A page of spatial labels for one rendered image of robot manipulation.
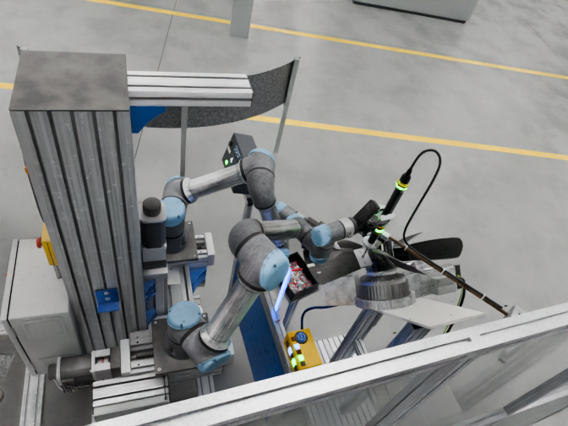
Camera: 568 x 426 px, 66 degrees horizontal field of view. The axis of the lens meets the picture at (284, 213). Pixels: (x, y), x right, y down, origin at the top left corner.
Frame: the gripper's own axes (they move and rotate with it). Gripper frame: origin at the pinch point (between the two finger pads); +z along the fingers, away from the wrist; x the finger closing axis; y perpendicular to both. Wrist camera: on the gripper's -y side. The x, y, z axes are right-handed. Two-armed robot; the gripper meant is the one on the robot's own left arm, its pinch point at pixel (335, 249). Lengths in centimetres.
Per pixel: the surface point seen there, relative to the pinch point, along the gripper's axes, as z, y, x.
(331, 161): -77, 203, 97
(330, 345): 19, 35, 107
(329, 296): 7.6, -5.3, 22.4
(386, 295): 28.8, -2.6, 3.6
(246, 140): -71, 23, -8
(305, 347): 13.5, -40.9, 15.3
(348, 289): 13.5, -1.5, 15.2
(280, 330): -2.1, -27.3, 36.0
